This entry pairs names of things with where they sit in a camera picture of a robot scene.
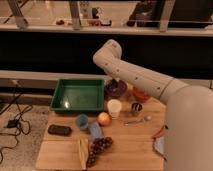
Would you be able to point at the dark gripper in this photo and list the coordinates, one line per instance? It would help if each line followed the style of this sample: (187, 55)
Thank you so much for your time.
(115, 82)

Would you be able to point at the purple bowl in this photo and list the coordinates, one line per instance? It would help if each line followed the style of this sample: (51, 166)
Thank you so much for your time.
(115, 92)

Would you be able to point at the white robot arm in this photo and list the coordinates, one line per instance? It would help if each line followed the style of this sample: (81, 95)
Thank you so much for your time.
(188, 137)

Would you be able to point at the red bowl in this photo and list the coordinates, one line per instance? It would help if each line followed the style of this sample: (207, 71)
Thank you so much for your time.
(140, 96)

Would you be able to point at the white plastic cup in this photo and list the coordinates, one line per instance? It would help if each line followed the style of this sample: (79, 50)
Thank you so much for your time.
(114, 107)

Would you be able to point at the small metal cup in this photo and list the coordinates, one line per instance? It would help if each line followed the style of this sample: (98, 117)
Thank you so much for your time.
(136, 108)

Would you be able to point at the orange apple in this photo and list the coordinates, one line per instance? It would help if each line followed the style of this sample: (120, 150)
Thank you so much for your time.
(103, 119)

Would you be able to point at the green plastic tray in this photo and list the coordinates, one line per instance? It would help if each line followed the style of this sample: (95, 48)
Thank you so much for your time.
(78, 96)

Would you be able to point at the blue plastic cup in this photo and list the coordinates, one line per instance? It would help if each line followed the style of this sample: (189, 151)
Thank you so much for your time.
(82, 122)

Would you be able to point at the blue cloth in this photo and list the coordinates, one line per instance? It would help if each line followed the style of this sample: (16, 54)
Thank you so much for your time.
(95, 131)

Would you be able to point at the wooden table board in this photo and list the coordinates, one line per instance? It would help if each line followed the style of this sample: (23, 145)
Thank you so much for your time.
(132, 148)

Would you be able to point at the purple grape bunch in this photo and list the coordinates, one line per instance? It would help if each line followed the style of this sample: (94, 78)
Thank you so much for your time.
(98, 146)

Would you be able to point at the orange carrot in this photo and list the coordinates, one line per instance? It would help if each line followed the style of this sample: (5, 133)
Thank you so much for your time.
(160, 133)

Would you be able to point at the yellow corn cob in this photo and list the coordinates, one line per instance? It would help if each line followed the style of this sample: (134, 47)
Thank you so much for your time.
(83, 152)

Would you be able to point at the black rectangular case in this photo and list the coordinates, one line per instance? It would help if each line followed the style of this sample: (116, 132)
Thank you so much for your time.
(59, 130)

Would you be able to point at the black power adapter with cables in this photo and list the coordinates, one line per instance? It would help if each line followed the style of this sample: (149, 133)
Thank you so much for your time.
(18, 123)

